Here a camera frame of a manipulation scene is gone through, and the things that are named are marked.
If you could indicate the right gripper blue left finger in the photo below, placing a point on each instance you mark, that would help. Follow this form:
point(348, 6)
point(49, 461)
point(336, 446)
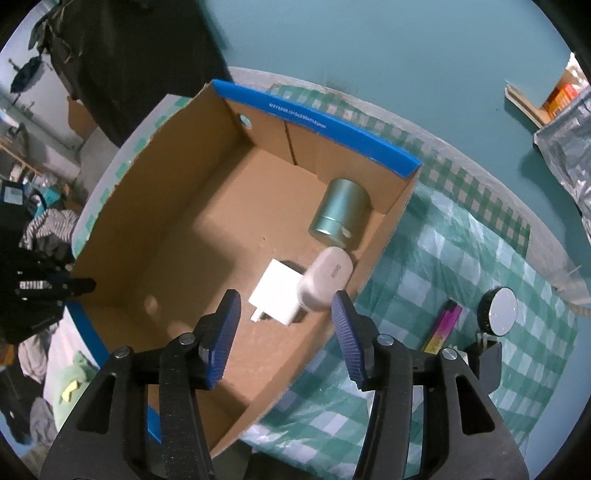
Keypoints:
point(215, 335)

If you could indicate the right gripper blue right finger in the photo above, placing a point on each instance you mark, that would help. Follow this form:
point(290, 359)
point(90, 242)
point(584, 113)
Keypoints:
point(356, 335)

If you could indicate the white oval case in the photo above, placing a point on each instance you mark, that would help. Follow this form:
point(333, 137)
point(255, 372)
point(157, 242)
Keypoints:
point(329, 273)

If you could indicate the white plug charger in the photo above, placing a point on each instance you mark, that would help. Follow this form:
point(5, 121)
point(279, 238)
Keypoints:
point(276, 294)

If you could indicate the pink yellow lighter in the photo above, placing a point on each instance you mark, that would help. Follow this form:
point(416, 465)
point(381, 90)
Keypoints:
point(447, 320)

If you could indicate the green metal tin can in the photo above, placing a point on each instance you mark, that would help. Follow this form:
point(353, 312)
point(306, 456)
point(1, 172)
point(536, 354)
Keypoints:
point(338, 221)

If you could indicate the round white black device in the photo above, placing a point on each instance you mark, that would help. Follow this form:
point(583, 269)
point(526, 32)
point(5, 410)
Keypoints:
point(497, 311)

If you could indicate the dark grey power adapter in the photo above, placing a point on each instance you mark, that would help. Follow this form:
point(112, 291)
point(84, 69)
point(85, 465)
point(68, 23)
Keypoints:
point(485, 360)

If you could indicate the green checkered tablecloth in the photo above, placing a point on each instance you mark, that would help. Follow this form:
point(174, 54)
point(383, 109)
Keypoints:
point(441, 251)

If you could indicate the blue brown cardboard box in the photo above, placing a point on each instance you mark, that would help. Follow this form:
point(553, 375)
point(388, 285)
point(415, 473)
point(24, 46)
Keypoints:
point(225, 185)

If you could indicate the black hanging clothes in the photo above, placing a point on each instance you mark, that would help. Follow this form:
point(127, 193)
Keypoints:
point(120, 58)

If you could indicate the grey plastic curtain sheet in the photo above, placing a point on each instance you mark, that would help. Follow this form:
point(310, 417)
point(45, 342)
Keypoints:
point(565, 145)

